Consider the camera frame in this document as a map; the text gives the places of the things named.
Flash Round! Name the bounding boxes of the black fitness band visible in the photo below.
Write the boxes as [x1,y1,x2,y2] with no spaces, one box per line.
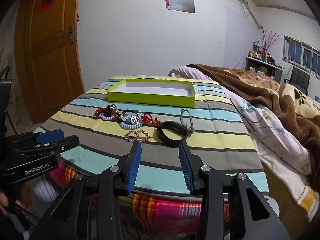
[157,121,188,147]

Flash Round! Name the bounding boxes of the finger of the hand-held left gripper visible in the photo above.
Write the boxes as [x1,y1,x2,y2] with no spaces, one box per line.
[14,135,80,156]
[11,129,63,146]

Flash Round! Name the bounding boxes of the green cardboard box tray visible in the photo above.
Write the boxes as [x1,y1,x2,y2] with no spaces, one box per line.
[107,78,196,108]

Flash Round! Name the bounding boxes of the brown beaded bracelet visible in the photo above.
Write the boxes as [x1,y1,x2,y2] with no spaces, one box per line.
[124,129,151,144]

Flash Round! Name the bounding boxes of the row of bottles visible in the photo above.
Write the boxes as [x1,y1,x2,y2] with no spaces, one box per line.
[247,41,278,63]

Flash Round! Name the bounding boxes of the window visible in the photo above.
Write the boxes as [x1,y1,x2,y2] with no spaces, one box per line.
[283,35,320,78]

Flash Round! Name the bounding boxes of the red hair scrunchie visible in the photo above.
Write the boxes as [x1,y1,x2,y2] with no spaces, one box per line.
[141,113,162,126]

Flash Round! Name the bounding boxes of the colourful plaid cloth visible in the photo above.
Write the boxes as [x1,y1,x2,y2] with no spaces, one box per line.
[47,164,231,232]

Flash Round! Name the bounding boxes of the purple coil hair tie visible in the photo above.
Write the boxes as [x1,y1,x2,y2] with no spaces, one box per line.
[99,112,121,121]

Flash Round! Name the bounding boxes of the cluttered wooden desk shelf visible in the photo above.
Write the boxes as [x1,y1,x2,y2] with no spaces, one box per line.
[245,56,283,83]

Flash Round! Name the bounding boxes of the blue coil hair tie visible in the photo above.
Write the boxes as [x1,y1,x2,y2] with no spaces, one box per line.
[120,118,143,130]

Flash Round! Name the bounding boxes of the person's left hand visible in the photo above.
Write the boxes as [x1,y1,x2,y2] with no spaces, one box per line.
[0,192,11,217]

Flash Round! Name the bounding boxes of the brown fleece blanket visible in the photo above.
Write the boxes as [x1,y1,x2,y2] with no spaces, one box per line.
[186,64,320,193]

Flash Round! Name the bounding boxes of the black office chair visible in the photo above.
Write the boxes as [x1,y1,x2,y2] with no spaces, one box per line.
[284,67,311,88]

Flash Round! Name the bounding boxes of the black hair tie with charm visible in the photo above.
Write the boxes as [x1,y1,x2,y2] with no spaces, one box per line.
[122,108,141,125]

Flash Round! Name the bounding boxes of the floral quilt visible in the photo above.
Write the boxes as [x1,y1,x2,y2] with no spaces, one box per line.
[168,66,320,214]

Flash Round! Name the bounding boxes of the wrapped wall pipe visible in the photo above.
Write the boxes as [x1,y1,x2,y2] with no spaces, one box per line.
[239,0,265,30]

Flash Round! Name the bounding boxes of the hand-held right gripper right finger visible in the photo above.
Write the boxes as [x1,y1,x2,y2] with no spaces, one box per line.
[177,141,292,240]

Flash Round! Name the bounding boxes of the metal door latch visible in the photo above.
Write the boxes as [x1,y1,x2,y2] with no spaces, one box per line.
[65,24,77,43]

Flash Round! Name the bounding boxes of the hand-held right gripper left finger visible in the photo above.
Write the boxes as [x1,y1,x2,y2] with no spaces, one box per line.
[27,142,143,240]

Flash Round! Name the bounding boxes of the pink flower branches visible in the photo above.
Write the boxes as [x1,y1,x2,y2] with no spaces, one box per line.
[258,28,282,53]

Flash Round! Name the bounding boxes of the wooden door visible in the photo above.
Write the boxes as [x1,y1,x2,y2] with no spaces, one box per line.
[14,0,86,125]

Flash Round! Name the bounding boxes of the red door poster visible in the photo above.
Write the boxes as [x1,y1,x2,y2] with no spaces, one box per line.
[35,0,64,13]

